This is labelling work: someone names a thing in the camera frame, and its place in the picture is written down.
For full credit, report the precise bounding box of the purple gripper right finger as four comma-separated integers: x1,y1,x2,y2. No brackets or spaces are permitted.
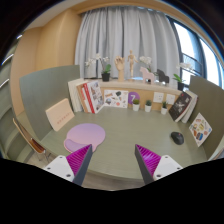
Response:
135,144,182,184

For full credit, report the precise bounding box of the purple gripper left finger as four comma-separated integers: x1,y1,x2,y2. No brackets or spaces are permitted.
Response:
44,145,92,186

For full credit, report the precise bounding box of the purple mouse pad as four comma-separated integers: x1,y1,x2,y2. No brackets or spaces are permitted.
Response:
64,123,106,152

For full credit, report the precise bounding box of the black computer mouse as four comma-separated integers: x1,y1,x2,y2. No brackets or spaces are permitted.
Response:
171,132,184,145

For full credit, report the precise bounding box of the wooden chair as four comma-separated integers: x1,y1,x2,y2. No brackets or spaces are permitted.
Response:
13,119,46,154

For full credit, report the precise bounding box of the beige card board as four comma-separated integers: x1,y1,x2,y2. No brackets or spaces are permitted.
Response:
46,98,75,131

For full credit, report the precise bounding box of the small potted plant right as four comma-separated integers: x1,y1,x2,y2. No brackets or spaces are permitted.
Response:
161,101,167,115

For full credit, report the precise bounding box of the small potted plant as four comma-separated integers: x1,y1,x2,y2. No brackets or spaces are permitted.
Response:
133,99,140,111
145,100,152,112
161,101,167,115

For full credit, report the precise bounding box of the colourful sticker card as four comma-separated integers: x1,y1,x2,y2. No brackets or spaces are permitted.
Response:
189,113,212,147

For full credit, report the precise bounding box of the white books stack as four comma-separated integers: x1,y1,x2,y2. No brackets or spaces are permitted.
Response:
68,78,84,112

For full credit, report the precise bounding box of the small potted plant middle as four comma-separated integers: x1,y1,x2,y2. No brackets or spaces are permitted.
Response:
145,100,152,112

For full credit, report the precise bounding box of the black book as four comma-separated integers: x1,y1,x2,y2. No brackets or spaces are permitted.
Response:
169,92,192,122

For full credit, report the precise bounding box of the small potted plant left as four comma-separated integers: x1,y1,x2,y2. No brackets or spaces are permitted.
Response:
133,99,140,111

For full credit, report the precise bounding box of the purple round number sign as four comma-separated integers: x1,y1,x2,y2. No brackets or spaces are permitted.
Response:
128,92,140,104

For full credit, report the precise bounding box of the illustrated white card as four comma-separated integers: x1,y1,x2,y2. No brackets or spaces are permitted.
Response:
104,90,128,108

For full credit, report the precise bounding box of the red white book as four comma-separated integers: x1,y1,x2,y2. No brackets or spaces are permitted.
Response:
84,81,104,114

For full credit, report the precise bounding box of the grey left desk partition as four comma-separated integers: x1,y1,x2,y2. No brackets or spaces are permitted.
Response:
20,65,80,140

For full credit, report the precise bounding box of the grey desk partition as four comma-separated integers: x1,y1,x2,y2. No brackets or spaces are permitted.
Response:
189,76,224,159
20,65,80,140

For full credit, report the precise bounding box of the grey right desk partition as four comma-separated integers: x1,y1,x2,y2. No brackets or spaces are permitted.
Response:
189,76,224,159

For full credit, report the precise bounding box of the black horse figure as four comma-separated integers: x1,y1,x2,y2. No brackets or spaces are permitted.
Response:
157,69,169,83

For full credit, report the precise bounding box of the pink horse figure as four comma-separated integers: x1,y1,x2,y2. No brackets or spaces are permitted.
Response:
140,67,155,84

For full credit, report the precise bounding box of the white orchid black pot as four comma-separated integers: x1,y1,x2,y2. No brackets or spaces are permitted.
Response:
85,53,111,82

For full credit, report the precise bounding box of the white orchid right pot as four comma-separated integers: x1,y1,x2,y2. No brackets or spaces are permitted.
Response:
173,62,193,91

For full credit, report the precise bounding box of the wooden mannequin figure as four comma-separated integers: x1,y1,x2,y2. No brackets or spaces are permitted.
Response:
128,50,138,79

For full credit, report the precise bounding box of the wooden hand model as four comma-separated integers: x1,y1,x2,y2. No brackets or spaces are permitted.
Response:
114,56,125,82

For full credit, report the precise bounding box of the grey curtain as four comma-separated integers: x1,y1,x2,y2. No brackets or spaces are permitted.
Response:
75,6,179,78

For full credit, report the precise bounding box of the white wall socket card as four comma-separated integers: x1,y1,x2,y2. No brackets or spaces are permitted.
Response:
153,92,164,103

